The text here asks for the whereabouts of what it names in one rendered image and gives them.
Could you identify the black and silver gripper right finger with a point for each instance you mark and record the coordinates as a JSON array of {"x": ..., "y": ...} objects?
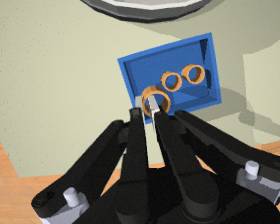
[{"x": 230, "y": 158}]

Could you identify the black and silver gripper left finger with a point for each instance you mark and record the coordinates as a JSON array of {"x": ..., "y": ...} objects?
[{"x": 63, "y": 201}]

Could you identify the blue square tray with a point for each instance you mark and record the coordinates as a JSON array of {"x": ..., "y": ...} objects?
[{"x": 147, "y": 69}]

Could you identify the grey round turning table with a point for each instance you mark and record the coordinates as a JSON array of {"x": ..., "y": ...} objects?
[{"x": 133, "y": 11}]

